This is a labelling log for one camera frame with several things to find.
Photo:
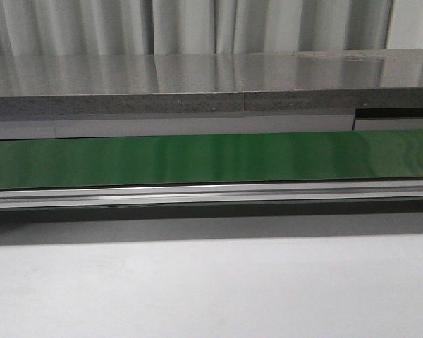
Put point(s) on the green conveyor belt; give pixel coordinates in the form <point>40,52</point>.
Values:
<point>183,159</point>

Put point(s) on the grey stone counter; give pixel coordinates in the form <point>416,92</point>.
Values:
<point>49,97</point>

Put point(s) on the white curtain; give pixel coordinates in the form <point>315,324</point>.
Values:
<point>61,28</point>

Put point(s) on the aluminium conveyor frame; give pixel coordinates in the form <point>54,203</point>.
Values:
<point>242,193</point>

